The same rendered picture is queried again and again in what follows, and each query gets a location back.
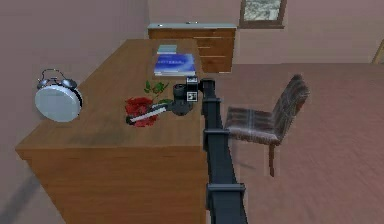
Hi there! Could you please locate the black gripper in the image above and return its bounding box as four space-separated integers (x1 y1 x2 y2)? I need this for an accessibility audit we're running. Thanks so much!
126 83 195 126

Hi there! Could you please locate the brown wooden desk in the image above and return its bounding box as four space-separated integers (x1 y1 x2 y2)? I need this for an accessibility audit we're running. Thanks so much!
14 38 210 224

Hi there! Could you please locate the blue book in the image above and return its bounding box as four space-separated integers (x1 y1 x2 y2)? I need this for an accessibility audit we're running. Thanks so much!
153 53 197 77

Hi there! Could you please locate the silver twin-bell alarm clock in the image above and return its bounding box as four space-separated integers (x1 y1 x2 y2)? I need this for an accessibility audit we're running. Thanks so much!
34 68 84 123

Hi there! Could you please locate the pale wooden frame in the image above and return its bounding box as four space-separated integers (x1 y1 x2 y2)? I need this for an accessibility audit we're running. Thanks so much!
371 39 384 65

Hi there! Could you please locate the small teal book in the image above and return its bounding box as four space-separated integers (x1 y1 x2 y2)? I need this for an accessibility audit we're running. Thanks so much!
156 44 178 55

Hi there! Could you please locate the wooden dresser with grey top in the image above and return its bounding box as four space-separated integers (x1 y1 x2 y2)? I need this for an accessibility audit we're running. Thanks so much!
147 21 238 74

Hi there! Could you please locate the wooden framed window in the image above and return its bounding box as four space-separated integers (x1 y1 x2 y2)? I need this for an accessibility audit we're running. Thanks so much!
238 0 288 30

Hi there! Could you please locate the brown plaid chair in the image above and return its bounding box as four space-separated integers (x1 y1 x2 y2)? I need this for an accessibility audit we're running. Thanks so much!
223 74 311 178

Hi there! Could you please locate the red rose with green leaves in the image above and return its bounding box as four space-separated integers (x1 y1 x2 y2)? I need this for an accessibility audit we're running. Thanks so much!
124 80 174 128

